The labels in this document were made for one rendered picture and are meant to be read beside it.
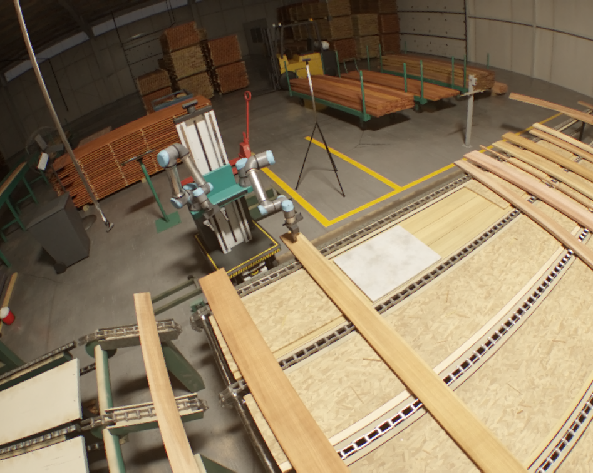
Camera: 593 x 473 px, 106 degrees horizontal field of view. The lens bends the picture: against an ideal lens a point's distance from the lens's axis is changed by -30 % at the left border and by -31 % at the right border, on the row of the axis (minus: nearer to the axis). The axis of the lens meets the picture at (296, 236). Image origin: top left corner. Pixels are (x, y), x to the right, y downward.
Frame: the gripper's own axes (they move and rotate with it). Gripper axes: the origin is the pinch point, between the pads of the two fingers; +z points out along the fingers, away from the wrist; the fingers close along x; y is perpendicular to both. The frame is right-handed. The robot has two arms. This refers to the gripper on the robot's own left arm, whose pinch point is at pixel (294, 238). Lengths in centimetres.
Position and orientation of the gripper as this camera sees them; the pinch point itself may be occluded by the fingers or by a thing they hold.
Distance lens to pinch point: 234.5
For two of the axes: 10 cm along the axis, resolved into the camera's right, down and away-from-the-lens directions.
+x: 4.6, 5.0, -7.3
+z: 1.7, 7.6, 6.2
